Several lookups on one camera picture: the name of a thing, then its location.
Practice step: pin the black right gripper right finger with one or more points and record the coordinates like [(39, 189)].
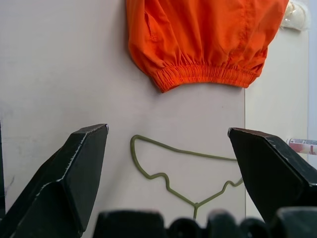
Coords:
[(270, 171)]

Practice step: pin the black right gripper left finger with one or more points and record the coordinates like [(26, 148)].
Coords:
[(67, 178)]

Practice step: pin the orange shorts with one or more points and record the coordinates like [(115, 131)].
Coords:
[(198, 42)]

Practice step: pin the white red-printed tube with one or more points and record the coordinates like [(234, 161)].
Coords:
[(303, 146)]

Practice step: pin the white fluffy cloth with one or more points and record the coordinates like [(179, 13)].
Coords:
[(296, 17)]

